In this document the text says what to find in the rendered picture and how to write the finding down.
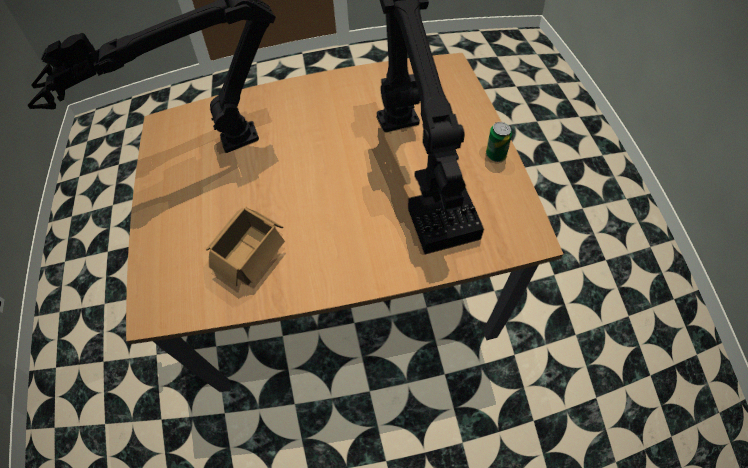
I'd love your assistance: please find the black lighting desk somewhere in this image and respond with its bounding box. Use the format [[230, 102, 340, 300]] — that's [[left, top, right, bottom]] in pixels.
[[408, 187, 484, 254]]

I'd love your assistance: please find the open brown cardboard box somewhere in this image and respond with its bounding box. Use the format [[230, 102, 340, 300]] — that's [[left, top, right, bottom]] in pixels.
[[207, 207, 285, 287]]

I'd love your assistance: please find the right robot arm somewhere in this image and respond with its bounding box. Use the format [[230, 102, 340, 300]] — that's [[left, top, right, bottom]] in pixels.
[[41, 0, 276, 153]]

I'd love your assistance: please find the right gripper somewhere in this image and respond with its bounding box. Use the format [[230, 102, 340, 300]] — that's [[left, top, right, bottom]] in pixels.
[[28, 64, 80, 110]]

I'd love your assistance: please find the green drink can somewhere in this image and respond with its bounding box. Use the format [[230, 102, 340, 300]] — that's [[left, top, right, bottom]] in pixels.
[[486, 122, 512, 162]]

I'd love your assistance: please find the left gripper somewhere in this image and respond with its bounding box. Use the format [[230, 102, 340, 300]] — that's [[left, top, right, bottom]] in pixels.
[[414, 162, 441, 203]]

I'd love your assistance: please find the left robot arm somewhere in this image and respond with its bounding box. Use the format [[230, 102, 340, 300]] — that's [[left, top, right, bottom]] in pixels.
[[377, 0, 466, 211]]

